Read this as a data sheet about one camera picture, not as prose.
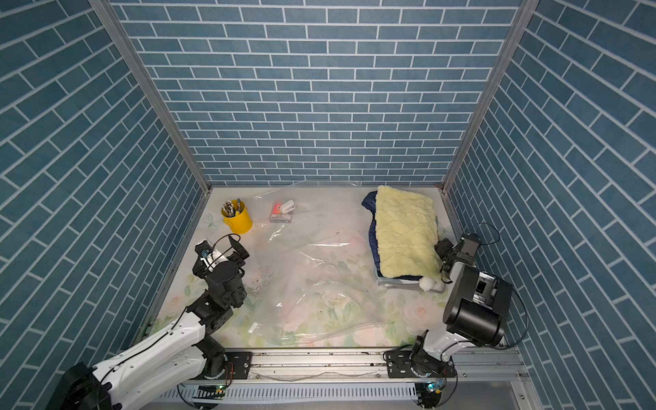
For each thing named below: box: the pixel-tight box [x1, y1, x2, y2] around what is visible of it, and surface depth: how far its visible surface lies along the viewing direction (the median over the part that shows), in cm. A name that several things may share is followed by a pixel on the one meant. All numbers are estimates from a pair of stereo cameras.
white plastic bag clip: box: [280, 199, 297, 215], surface depth 110 cm
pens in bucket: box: [221, 198, 241, 217], surface depth 93 cm
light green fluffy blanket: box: [374, 185, 444, 280], surface depth 88 cm
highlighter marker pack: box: [269, 202, 293, 223], surface depth 110 cm
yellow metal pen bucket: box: [221, 205, 253, 235], surface depth 101 cm
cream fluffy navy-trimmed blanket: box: [376, 271, 446, 293], surface depth 82 cm
